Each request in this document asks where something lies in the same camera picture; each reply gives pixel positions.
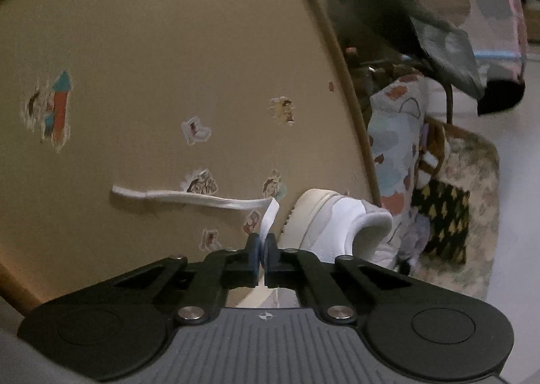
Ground black gold tree pillow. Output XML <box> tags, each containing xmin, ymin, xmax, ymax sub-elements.
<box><xmin>411</xmin><ymin>179</ymin><xmax>471</xmax><ymax>267</ymax></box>

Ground black hanging cloth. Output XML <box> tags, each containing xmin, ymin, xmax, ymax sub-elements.
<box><xmin>477</xmin><ymin>78</ymin><xmax>527</xmax><ymax>117</ymax></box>

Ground yellow cartoon sticker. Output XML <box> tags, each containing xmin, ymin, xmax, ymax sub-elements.
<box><xmin>270</xmin><ymin>97</ymin><xmax>296</xmax><ymax>125</ymax></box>

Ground floral sofa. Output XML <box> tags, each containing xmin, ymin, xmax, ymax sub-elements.
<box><xmin>415</xmin><ymin>122</ymin><xmax>501</xmax><ymax>300</ymax></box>

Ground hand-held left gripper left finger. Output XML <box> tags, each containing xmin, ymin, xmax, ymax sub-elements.
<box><xmin>112</xmin><ymin>233</ymin><xmax>265</xmax><ymax>323</ymax></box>

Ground rocket cartoon sticker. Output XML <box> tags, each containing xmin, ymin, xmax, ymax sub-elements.
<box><xmin>21</xmin><ymin>70</ymin><xmax>72</xmax><ymax>153</ymax></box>

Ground lavender clothes pile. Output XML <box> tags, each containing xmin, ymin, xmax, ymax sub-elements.
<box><xmin>394</xmin><ymin>211</ymin><xmax>423</xmax><ymax>262</ymax></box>

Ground heart patchwork quilt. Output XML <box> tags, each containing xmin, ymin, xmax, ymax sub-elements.
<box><xmin>369</xmin><ymin>75</ymin><xmax>429</xmax><ymax>258</ymax></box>

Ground white shoelace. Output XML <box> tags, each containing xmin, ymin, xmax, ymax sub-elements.
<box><xmin>112</xmin><ymin>185</ymin><xmax>281</xmax><ymax>250</ymax></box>

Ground black folding chair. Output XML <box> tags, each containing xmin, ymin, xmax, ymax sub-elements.
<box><xmin>295</xmin><ymin>0</ymin><xmax>486</xmax><ymax>123</ymax></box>

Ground white sneaker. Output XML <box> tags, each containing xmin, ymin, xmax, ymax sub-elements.
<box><xmin>236</xmin><ymin>189</ymin><xmax>399</xmax><ymax>309</ymax></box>

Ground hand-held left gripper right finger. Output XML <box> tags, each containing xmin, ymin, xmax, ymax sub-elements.
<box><xmin>265</xmin><ymin>236</ymin><xmax>417</xmax><ymax>323</ymax></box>

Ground colourful cartoon sticker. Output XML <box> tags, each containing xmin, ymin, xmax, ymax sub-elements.
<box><xmin>264</xmin><ymin>171</ymin><xmax>288</xmax><ymax>199</ymax></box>
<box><xmin>244</xmin><ymin>211</ymin><xmax>262</xmax><ymax>235</ymax></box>

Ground cartoon face sticker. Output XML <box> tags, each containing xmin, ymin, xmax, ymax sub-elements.
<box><xmin>186</xmin><ymin>169</ymin><xmax>218</xmax><ymax>195</ymax></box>

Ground brown striped bag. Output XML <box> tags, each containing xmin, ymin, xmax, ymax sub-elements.
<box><xmin>417</xmin><ymin>122</ymin><xmax>450</xmax><ymax>178</ymax></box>

